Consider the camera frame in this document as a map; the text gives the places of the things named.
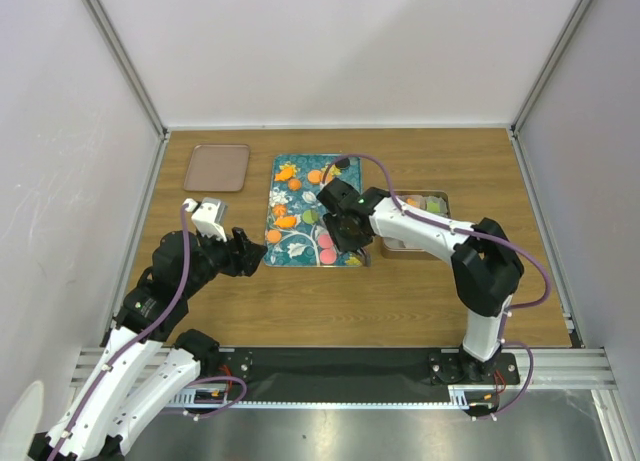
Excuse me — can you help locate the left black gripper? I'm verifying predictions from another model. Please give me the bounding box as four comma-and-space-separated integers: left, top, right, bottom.
181, 225, 268, 297

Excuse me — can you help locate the orange shell cookie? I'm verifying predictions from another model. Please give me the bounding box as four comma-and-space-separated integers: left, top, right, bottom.
266, 229, 282, 244

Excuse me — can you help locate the green sandwich cookie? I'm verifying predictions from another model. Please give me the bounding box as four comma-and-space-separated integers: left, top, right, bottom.
302, 209, 319, 225
426, 202, 442, 214

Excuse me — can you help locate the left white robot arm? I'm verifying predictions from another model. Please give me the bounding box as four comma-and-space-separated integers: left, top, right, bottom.
27, 228, 267, 460

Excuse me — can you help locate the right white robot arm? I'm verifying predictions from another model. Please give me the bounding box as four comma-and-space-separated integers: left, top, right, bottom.
317, 178, 524, 383

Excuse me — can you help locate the pink sandwich cookie upper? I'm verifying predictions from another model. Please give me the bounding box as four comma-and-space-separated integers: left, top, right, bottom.
317, 234, 334, 249

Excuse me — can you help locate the pink sandwich cookie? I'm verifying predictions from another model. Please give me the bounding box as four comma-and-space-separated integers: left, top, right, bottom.
317, 234, 334, 249
319, 248, 337, 265

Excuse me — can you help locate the orange flower cookie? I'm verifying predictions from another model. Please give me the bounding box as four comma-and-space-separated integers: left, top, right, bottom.
272, 204, 288, 217

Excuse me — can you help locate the orange fish cookie lower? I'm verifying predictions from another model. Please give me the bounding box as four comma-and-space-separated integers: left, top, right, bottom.
274, 216, 298, 229

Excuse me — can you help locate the orange fish cookie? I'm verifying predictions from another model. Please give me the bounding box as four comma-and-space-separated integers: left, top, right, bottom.
274, 165, 297, 182
274, 216, 298, 229

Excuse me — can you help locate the pink sandwich cookie lower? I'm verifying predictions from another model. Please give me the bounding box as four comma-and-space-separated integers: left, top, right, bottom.
319, 248, 337, 265

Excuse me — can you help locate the teal floral serving tray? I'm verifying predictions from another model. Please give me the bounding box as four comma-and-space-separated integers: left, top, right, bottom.
264, 153, 362, 268

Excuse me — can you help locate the black sandwich cookie top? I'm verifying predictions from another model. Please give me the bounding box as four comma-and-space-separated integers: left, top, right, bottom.
335, 158, 350, 170

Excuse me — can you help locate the orange swirl cookie top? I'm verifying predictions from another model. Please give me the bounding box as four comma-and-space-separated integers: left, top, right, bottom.
288, 178, 302, 191

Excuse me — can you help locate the orange fish cookie top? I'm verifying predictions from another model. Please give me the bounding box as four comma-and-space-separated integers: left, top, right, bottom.
274, 165, 297, 182

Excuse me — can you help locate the brown cookie tin box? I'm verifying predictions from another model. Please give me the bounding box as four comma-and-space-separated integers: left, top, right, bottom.
381, 190, 451, 260

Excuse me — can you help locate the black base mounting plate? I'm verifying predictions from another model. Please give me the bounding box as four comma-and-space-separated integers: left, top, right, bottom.
220, 347, 521, 405

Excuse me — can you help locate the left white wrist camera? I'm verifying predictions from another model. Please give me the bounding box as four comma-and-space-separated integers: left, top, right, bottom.
183, 197, 228, 241

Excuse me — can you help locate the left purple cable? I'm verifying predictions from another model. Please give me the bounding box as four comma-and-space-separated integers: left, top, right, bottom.
47, 200, 249, 461

